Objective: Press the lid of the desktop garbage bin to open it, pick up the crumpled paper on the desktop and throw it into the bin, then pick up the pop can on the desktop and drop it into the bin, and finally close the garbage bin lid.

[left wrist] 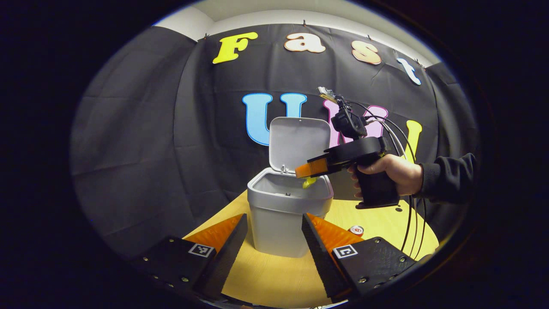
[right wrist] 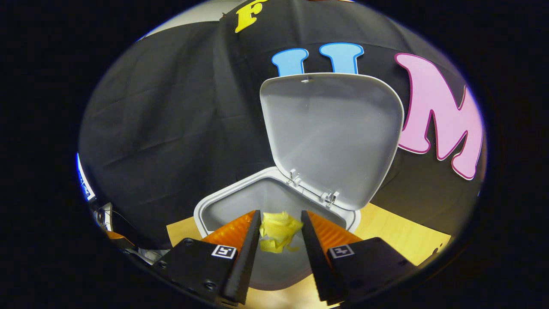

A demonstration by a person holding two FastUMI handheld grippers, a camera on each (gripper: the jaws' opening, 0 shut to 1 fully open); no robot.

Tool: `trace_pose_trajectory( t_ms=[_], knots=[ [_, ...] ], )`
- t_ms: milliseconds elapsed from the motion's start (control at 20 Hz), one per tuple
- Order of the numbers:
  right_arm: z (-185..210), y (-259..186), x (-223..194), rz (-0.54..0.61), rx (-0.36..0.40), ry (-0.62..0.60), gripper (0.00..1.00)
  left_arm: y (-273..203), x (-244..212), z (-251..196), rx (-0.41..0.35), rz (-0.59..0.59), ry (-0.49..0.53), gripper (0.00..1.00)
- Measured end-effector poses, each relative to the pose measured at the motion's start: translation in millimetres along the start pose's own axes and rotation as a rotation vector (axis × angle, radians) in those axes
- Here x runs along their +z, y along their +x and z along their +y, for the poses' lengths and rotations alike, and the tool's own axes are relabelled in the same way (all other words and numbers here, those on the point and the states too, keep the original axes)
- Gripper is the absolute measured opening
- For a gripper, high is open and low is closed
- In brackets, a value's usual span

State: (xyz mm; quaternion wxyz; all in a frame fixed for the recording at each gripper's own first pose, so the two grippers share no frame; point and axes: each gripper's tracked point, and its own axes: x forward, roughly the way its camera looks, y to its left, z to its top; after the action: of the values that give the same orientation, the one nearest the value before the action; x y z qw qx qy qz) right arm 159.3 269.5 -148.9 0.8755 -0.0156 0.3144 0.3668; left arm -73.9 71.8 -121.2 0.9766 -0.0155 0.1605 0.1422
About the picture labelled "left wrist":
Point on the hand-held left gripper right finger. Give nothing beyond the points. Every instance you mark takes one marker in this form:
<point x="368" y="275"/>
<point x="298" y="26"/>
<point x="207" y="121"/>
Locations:
<point x="321" y="262"/>

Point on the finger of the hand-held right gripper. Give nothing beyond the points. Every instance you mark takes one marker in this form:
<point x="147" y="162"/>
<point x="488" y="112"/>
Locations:
<point x="315" y="167"/>

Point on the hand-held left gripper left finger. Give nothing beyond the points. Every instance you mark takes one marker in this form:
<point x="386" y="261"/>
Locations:
<point x="225" y="257"/>

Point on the yellow paper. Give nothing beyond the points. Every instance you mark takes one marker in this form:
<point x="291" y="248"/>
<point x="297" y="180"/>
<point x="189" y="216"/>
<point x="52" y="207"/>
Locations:
<point x="309" y="183"/>

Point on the red pop can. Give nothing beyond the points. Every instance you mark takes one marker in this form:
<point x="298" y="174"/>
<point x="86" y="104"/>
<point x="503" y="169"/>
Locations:
<point x="356" y="231"/>

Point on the white desktop garbage bin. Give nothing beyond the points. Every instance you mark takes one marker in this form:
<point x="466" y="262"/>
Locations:
<point x="279" y="223"/>

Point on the black backdrop cloth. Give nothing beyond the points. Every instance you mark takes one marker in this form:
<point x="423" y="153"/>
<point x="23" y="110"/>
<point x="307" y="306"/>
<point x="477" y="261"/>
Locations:
<point x="150" y="128"/>

